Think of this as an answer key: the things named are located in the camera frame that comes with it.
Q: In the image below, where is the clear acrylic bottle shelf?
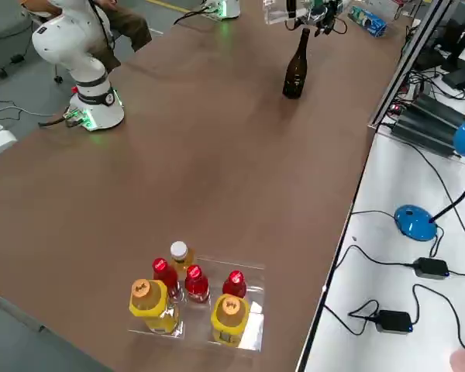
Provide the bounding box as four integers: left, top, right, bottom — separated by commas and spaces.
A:
126, 254, 267, 353

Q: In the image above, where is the black adapter cable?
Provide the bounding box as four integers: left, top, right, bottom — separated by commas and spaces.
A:
323, 284, 465, 349
325, 244, 465, 290

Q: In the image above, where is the teal snack box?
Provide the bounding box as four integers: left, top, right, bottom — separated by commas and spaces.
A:
348, 5, 368, 23

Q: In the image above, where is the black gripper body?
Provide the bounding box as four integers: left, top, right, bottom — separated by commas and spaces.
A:
322, 0, 343, 22

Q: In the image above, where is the blue cookie box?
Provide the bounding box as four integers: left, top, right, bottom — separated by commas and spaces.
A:
358, 9, 388, 39

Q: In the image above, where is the aluminium frame post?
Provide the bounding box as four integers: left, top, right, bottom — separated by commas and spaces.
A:
367, 0, 453, 133

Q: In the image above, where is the yellow bottle orange cap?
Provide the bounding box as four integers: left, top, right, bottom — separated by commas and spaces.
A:
210, 293, 252, 346
129, 277, 181, 335

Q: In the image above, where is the clear plastic drink bottle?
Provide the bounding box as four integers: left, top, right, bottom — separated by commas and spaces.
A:
263, 0, 319, 26

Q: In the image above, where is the black power adapter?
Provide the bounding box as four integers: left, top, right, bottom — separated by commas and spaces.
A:
374, 308, 415, 335
413, 257, 450, 281

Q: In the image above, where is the dark glass bottle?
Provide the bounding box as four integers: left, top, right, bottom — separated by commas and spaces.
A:
281, 27, 311, 100

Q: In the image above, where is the black power supply unit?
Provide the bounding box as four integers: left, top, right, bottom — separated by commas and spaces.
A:
391, 110, 464, 158
408, 92, 465, 129

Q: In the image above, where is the red drink bottle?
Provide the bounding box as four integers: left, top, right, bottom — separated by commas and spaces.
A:
151, 257, 180, 300
184, 263, 211, 304
222, 269, 248, 300

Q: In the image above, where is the white-capped yellow tea bottle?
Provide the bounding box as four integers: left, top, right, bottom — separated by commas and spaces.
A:
169, 240, 198, 277

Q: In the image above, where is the black monitor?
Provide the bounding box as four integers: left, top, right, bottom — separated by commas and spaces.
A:
414, 0, 465, 91

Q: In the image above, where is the person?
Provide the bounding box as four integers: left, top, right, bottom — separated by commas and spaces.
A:
21, 0, 153, 73

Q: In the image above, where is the blue desk lamp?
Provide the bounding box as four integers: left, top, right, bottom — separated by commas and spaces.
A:
394, 119, 465, 243

